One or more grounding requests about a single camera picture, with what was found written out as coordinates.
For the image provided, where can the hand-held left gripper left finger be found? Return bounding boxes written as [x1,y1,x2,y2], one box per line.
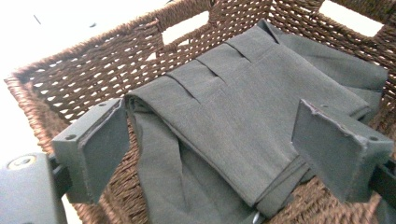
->
[51,97,132,205]

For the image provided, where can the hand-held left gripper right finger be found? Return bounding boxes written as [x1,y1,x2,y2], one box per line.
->
[290,98,395,203]

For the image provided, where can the brown wicker basket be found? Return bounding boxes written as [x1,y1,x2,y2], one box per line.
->
[4,0,396,224]

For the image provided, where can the dark grey pants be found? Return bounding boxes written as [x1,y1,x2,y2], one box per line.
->
[124,18,390,224]

